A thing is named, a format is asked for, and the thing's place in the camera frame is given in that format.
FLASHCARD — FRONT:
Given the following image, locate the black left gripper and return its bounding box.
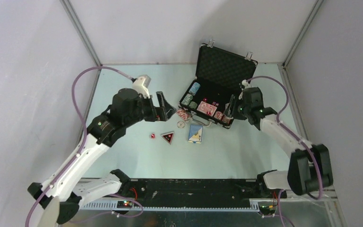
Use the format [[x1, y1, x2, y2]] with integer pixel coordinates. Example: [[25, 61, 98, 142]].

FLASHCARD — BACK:
[[124, 91, 176, 128]]

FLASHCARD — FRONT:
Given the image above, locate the blue poker chip stack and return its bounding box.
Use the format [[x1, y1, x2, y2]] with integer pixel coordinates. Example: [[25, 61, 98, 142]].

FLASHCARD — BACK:
[[188, 82, 200, 96]]

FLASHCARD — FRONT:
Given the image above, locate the tall green chip stack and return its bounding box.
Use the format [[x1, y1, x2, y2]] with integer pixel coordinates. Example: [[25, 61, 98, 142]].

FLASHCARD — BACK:
[[181, 94, 193, 105]]

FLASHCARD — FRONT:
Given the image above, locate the orange brown chip stack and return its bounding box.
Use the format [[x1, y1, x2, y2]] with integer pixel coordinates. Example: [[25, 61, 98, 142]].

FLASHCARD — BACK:
[[222, 115, 233, 125]]

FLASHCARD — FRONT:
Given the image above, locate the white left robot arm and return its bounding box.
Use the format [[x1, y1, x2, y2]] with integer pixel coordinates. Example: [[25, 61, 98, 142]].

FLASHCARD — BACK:
[[28, 88, 176, 227]]

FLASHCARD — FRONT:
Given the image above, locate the red chip stack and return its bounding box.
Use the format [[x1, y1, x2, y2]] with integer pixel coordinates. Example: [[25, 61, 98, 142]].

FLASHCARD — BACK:
[[176, 109, 192, 122], [214, 111, 224, 121]]

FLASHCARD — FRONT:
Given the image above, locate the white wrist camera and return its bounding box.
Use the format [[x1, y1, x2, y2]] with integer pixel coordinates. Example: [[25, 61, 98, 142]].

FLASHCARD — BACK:
[[132, 75, 151, 98], [240, 80, 252, 91]]

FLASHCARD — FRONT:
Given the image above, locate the short green chip stack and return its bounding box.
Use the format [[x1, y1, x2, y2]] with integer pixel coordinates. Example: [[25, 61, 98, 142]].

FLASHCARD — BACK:
[[189, 101, 198, 109]]

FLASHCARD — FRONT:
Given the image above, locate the black red triangular button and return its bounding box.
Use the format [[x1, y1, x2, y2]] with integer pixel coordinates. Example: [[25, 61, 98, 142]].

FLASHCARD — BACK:
[[161, 131, 174, 145]]

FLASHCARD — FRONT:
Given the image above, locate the red chip stack in case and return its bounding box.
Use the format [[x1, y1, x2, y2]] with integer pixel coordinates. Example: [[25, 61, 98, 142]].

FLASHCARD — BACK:
[[214, 111, 224, 121]]

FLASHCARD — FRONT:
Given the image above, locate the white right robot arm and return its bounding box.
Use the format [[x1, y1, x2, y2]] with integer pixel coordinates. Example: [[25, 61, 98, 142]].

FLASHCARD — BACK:
[[225, 87, 333, 199]]

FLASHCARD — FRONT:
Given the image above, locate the aluminium frame rail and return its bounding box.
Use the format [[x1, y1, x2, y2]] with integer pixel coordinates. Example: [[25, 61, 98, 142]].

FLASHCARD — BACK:
[[53, 178, 339, 212]]

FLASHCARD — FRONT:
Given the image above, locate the blue playing card deck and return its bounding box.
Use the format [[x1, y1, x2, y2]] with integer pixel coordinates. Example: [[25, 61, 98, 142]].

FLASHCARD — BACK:
[[187, 125, 203, 143]]

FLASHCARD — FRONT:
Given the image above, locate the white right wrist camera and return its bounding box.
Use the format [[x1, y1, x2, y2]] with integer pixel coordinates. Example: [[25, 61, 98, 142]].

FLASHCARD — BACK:
[[240, 80, 252, 91]]

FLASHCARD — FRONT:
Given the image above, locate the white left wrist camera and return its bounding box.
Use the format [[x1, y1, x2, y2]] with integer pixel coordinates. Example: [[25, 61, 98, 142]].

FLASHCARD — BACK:
[[132, 75, 151, 98]]

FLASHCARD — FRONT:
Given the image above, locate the white dealer button chip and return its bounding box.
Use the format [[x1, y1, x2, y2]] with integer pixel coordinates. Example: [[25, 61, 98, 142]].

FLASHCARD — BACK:
[[177, 121, 186, 129]]

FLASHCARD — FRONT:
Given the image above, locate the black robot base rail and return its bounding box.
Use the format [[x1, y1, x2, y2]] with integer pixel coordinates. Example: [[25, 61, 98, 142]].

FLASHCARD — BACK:
[[110, 169, 286, 209]]

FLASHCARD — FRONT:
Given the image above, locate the black poker set case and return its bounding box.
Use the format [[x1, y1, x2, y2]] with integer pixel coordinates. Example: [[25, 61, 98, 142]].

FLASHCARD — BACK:
[[178, 41, 258, 129]]

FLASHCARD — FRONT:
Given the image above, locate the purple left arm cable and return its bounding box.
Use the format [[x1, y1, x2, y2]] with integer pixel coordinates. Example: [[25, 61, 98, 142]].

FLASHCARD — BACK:
[[25, 66, 145, 227]]

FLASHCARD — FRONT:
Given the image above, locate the red playing card deck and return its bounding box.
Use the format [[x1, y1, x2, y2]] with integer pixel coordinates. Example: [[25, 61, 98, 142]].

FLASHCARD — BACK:
[[197, 101, 217, 117]]

